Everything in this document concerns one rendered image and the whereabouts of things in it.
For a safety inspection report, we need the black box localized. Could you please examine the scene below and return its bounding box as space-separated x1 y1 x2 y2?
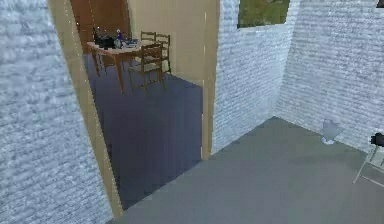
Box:
370 132 384 148

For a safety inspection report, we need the brown wooden dining table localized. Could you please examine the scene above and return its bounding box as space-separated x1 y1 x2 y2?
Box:
86 39 155 94

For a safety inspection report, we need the black object on table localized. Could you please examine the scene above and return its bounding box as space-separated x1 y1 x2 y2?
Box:
93 33 116 50

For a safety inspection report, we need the brown wooden dining chair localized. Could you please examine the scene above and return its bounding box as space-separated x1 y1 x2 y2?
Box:
140 30 157 43
127 43 167 96
155 33 172 75

